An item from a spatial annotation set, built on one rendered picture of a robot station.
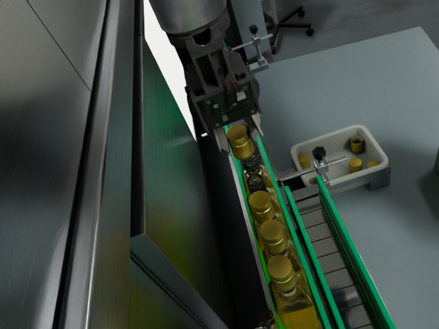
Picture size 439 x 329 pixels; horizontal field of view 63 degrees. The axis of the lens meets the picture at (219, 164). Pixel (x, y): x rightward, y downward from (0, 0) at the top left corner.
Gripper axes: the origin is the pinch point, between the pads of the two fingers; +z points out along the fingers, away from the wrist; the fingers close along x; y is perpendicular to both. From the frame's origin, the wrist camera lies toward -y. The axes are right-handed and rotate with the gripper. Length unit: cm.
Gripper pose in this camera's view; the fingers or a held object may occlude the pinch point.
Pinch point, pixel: (238, 136)
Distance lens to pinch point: 54.2
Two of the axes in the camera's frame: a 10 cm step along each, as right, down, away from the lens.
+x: 9.3, -3.5, -0.7
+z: 2.9, 6.4, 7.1
